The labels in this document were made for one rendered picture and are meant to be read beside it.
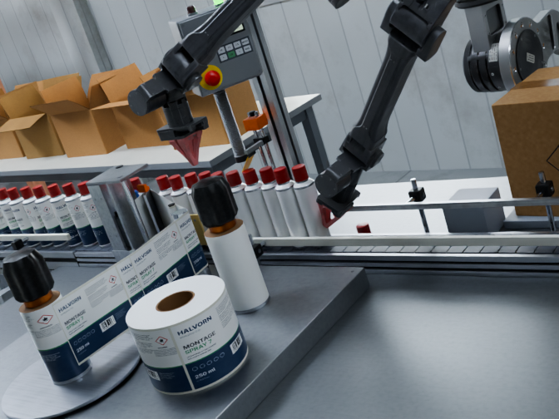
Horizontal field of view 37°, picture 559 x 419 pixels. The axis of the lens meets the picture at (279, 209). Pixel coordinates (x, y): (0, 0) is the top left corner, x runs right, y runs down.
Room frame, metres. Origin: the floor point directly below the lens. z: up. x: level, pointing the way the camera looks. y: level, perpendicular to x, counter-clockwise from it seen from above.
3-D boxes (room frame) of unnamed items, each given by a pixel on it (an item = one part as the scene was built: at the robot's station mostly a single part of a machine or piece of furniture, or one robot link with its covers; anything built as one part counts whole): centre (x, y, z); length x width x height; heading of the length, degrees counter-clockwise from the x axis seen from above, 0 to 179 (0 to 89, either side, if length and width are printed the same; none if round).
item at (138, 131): (4.07, 0.41, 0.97); 0.53 x 0.45 x 0.37; 135
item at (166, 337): (1.47, 0.25, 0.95); 0.20 x 0.20 x 0.14
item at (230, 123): (2.11, 0.05, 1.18); 0.04 x 0.04 x 0.21
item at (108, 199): (2.13, 0.37, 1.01); 0.14 x 0.13 x 0.26; 48
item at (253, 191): (1.96, 0.04, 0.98); 0.05 x 0.05 x 0.20
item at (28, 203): (2.59, 0.75, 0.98); 0.05 x 0.05 x 0.20
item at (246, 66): (2.06, 0.02, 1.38); 0.17 x 0.10 x 0.19; 103
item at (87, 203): (2.40, 0.53, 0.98); 0.05 x 0.05 x 0.20
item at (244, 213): (2.00, 0.08, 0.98); 0.05 x 0.05 x 0.20
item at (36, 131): (4.65, 1.08, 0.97); 0.46 x 0.44 x 0.37; 49
